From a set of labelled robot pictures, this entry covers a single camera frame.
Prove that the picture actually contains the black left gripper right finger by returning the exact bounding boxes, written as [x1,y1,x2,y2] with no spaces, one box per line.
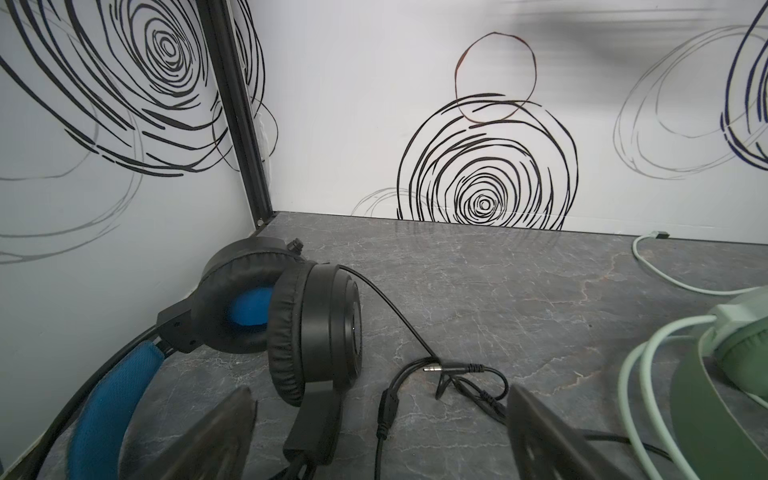
[506,384,627,480]

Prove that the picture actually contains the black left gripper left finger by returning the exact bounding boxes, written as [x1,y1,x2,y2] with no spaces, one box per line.
[133,387,257,480]

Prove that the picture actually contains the mint green headphones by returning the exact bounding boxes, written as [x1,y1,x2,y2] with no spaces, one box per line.
[617,286,768,480]

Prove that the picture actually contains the black and blue headphones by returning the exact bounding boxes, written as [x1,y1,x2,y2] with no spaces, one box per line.
[21,236,362,479]

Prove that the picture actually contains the black headphone cable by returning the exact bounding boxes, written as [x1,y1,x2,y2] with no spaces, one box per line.
[337,263,673,480]

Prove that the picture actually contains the black corner frame post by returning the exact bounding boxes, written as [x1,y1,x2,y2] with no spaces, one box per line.
[196,0,274,229]

